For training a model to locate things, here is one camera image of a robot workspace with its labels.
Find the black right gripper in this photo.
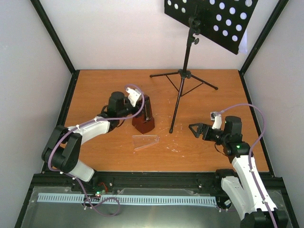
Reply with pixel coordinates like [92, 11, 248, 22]
[189, 123, 228, 145]

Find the light blue cable duct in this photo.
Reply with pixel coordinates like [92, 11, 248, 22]
[37, 193, 217, 207]

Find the black frame post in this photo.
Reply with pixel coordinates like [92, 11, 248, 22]
[29, 0, 77, 72]
[239, 0, 289, 73]

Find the black frame post right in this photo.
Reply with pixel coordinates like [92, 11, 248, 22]
[239, 0, 289, 73]

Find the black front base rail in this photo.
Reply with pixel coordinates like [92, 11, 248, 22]
[30, 171, 285, 198]

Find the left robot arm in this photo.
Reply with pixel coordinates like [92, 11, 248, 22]
[41, 87, 144, 191]

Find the clear plastic metronome cover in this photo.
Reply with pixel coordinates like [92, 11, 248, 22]
[132, 135, 159, 151]

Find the black frame post left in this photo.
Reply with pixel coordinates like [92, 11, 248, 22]
[29, 0, 77, 72]

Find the black music stand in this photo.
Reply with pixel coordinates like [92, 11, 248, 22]
[149, 0, 259, 134]

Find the brown wooden metronome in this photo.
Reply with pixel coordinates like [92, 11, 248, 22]
[132, 95, 155, 134]

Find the white sheet music paper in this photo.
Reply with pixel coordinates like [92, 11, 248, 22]
[238, 30, 248, 54]

